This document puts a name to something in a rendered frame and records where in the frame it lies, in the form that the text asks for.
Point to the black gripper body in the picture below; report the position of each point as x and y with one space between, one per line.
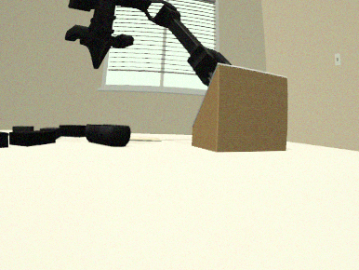
101 27

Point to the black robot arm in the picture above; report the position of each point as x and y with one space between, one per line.
203 60

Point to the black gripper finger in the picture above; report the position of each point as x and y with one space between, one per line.
94 46
105 47

